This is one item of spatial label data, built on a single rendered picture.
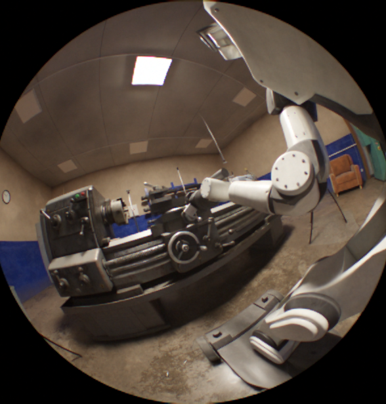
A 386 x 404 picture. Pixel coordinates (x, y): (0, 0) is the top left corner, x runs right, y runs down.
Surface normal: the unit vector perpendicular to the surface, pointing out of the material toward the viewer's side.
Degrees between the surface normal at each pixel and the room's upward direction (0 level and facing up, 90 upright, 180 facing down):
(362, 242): 90
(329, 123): 90
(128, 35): 180
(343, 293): 90
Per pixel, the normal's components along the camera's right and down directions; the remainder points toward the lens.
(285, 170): -0.86, -0.30
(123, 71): 0.32, 0.94
